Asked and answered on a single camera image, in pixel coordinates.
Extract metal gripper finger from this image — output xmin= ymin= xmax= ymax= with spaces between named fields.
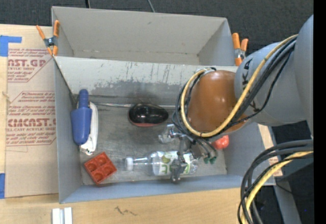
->
xmin=170 ymin=157 xmax=188 ymax=183
xmin=158 ymin=124 xmax=179 ymax=144

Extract clear plastic bottle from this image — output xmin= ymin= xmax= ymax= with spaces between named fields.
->
xmin=123 ymin=150 xmax=200 ymax=177

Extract grey metal bin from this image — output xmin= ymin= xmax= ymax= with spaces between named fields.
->
xmin=50 ymin=6 xmax=275 ymax=205

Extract black and red oval object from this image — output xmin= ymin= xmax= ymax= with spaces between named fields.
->
xmin=128 ymin=102 xmax=169 ymax=128

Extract orange toy building block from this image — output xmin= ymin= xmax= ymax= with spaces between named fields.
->
xmin=84 ymin=151 xmax=118 ymax=185

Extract brown cardboard board red print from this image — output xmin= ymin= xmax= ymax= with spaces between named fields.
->
xmin=0 ymin=23 xmax=284 ymax=200

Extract orange-red round fruit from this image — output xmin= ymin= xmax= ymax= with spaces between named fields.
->
xmin=211 ymin=135 xmax=230 ymax=151

